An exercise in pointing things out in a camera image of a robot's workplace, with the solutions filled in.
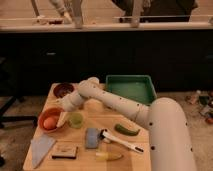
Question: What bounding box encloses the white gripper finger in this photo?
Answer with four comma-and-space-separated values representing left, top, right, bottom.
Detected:
57, 112, 68, 127

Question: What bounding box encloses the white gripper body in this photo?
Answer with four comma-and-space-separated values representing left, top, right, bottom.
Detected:
61, 91, 84, 112

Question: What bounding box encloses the orange apple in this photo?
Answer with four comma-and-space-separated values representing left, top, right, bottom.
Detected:
43, 116, 58, 130

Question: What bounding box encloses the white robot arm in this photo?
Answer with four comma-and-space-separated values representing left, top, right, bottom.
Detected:
59, 77, 197, 171

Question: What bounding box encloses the orange red bowl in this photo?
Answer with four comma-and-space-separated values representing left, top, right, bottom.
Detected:
38, 107, 62, 133

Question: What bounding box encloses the dark brown bowl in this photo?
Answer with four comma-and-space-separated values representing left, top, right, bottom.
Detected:
53, 83, 74, 98

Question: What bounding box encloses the small green cup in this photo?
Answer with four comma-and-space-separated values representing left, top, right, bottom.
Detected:
68, 113, 83, 129

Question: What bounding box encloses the grey blue sponge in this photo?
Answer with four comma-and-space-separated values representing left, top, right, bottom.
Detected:
85, 128, 100, 149

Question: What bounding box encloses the grey triangular cloth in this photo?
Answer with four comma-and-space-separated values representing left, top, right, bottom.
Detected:
31, 134, 56, 168

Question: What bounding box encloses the brown rectangular block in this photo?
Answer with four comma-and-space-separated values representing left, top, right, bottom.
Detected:
51, 144, 78, 159

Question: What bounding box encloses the green cucumber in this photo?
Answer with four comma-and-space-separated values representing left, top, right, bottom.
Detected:
114, 124, 140, 136

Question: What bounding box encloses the black office chair base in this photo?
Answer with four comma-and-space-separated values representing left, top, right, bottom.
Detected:
0, 56, 38, 129

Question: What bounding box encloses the yellow banana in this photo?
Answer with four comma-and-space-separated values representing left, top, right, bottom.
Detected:
95, 152, 123, 161

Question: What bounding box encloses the green plastic tray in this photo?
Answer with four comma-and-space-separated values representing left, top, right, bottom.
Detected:
105, 75, 157, 105

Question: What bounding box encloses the white handled brush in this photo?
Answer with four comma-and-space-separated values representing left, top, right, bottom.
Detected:
100, 129, 144, 154

